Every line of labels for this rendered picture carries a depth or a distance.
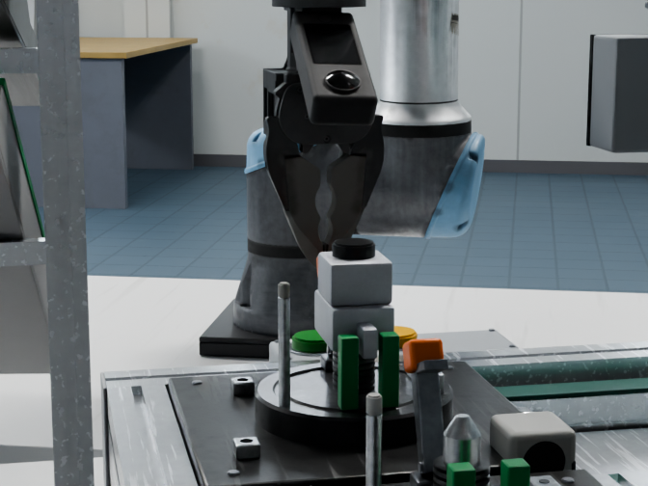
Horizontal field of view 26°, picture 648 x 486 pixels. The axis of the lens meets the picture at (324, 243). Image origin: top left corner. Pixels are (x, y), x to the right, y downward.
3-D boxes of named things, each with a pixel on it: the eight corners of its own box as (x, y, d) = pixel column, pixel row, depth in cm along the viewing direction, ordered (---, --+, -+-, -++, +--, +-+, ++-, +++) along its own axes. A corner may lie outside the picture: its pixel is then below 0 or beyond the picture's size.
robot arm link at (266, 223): (260, 225, 167) (258, 111, 165) (371, 229, 165) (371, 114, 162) (232, 244, 156) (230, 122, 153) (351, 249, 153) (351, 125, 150)
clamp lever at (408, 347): (412, 474, 80) (400, 342, 82) (445, 472, 81) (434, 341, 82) (428, 472, 77) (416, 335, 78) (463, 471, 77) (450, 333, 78)
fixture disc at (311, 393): (241, 391, 105) (241, 365, 104) (422, 381, 108) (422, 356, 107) (272, 454, 91) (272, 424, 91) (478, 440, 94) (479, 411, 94)
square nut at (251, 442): (232, 452, 92) (232, 437, 92) (256, 450, 92) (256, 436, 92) (236, 460, 90) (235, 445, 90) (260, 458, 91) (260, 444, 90)
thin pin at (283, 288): (278, 403, 95) (277, 282, 94) (289, 403, 96) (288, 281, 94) (280, 407, 95) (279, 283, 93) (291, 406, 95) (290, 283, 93)
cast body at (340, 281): (313, 329, 101) (313, 233, 100) (373, 326, 102) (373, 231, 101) (337, 361, 93) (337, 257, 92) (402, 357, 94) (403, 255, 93)
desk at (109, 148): (200, 168, 919) (197, 38, 903) (130, 209, 761) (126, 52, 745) (80, 166, 931) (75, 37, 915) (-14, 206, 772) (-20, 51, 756)
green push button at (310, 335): (287, 352, 122) (287, 330, 122) (333, 350, 123) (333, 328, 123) (296, 364, 118) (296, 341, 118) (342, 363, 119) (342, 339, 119)
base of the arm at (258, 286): (261, 301, 172) (260, 221, 170) (380, 310, 167) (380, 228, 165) (212, 331, 158) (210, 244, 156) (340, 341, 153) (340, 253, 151)
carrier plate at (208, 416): (169, 402, 109) (168, 375, 109) (465, 384, 114) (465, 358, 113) (205, 518, 86) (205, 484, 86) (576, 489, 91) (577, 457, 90)
